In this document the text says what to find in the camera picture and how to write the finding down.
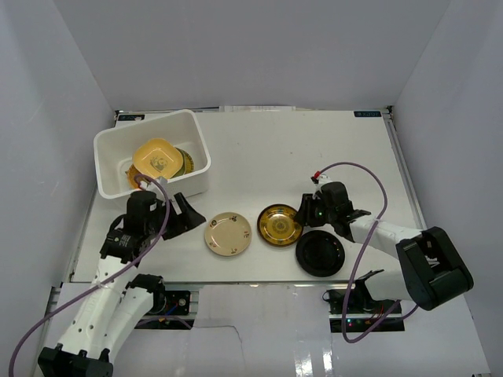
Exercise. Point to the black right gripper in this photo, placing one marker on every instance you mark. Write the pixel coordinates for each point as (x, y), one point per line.
(306, 207)

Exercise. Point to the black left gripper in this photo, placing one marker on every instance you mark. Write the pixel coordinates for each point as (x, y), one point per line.
(178, 219)

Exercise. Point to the yellow ornate round plate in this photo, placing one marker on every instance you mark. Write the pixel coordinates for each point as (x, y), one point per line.
(277, 227)

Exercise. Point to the black round plate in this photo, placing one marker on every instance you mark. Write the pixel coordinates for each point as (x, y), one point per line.
(320, 253)

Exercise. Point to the green square panda dish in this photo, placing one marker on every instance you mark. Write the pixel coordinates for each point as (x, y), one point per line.
(181, 171)

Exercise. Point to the beige round patterned plate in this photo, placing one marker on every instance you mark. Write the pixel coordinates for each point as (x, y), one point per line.
(228, 234)

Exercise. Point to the round green-rimmed bamboo plate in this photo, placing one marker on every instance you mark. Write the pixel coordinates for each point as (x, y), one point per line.
(188, 162)

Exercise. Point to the yellow square panda dish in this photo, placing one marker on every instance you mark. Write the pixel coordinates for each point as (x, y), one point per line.
(158, 158)

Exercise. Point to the round orange woven plate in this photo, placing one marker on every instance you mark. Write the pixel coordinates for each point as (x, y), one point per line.
(136, 178)

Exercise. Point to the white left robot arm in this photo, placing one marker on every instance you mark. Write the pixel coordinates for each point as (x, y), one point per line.
(122, 295)

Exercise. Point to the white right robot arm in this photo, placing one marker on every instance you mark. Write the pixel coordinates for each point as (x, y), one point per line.
(431, 270)

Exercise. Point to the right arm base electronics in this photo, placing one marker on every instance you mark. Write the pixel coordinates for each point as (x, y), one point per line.
(362, 311)

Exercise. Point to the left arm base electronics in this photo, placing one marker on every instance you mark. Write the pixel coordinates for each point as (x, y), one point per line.
(171, 314)

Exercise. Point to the white plastic bin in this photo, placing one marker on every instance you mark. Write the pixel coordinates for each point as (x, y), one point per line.
(114, 148)

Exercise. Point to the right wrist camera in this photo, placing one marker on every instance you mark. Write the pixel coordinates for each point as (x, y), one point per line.
(320, 179)

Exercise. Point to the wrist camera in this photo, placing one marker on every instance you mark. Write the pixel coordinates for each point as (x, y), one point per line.
(320, 179)
(153, 185)

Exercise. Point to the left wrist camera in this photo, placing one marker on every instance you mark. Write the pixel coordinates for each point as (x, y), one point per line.
(153, 185)

